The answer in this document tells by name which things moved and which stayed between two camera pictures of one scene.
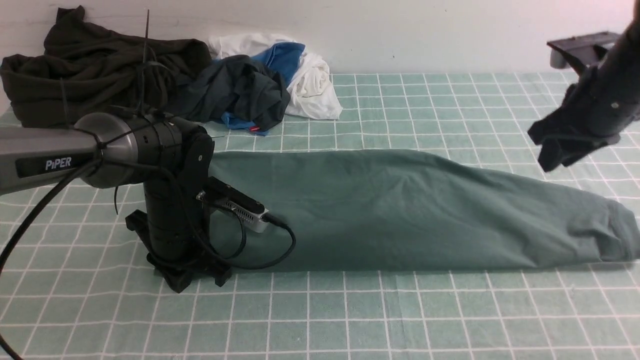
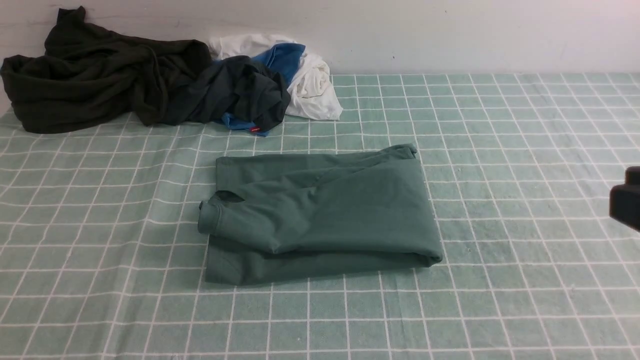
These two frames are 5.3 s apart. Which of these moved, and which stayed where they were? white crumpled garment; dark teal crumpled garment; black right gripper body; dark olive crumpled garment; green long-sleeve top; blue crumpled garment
Moved: black right gripper body; green long-sleeve top
Stayed: white crumpled garment; blue crumpled garment; dark olive crumpled garment; dark teal crumpled garment
